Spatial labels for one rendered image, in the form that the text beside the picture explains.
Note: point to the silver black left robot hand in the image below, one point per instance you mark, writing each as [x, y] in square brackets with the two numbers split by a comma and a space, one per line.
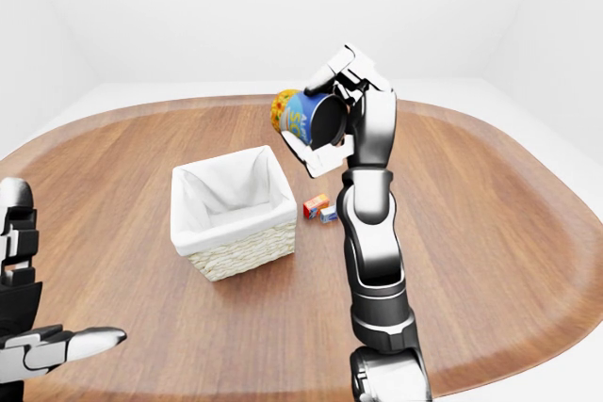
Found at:
[21, 326]

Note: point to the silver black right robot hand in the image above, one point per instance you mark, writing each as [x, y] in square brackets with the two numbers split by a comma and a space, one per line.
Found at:
[374, 126]

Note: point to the blue yellow soup tin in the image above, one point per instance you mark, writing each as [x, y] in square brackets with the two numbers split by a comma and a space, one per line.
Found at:
[308, 117]

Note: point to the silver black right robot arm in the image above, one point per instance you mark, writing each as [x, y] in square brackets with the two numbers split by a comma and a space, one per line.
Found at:
[377, 251]

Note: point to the white lined wicker basket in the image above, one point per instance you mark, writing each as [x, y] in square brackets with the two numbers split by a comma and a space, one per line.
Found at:
[235, 213]

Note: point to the small orange red box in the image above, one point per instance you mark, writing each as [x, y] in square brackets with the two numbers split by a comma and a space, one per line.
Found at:
[314, 205]

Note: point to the small blue white box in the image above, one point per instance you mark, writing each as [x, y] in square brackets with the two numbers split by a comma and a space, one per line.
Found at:
[328, 214]

